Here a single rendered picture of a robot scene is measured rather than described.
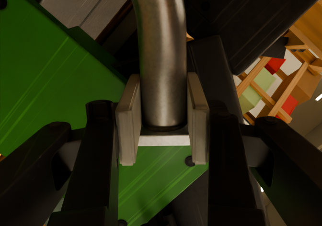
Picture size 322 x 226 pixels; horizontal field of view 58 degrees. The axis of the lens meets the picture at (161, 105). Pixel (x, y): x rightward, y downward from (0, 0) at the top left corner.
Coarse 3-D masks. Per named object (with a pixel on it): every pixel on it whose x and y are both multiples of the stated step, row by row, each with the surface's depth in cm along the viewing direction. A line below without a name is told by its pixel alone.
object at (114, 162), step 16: (96, 112) 13; (112, 112) 13; (96, 128) 12; (112, 128) 12; (80, 144) 11; (96, 144) 11; (112, 144) 11; (80, 160) 10; (96, 160) 10; (112, 160) 10; (80, 176) 9; (96, 176) 9; (112, 176) 9; (80, 192) 8; (96, 192) 8; (112, 192) 9; (64, 208) 7; (80, 208) 7; (96, 208) 7; (112, 208) 8; (48, 224) 6; (64, 224) 6; (80, 224) 6; (96, 224) 6; (112, 224) 8
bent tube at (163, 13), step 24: (144, 0) 16; (168, 0) 16; (144, 24) 17; (168, 24) 16; (144, 48) 17; (168, 48) 17; (144, 72) 18; (168, 72) 17; (144, 96) 18; (168, 96) 18; (144, 120) 19; (168, 120) 18; (144, 144) 18; (168, 144) 18
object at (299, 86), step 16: (256, 64) 359; (272, 64) 375; (304, 64) 387; (256, 80) 353; (272, 80) 363; (288, 80) 409; (304, 80) 391; (240, 96) 340; (256, 96) 342; (272, 96) 411; (288, 96) 368; (304, 96) 382; (272, 112) 331; (288, 112) 356
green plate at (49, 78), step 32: (0, 0) 19; (32, 0) 20; (0, 32) 20; (32, 32) 20; (64, 32) 20; (0, 64) 21; (32, 64) 21; (64, 64) 21; (96, 64) 21; (0, 96) 22; (32, 96) 22; (64, 96) 22; (96, 96) 22; (0, 128) 23; (32, 128) 23; (160, 160) 23; (192, 160) 23; (128, 192) 24; (160, 192) 24; (128, 224) 26
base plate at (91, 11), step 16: (48, 0) 56; (64, 0) 60; (80, 0) 65; (96, 0) 71; (112, 0) 77; (64, 16) 65; (80, 16) 71; (96, 16) 77; (112, 16) 85; (96, 32) 85
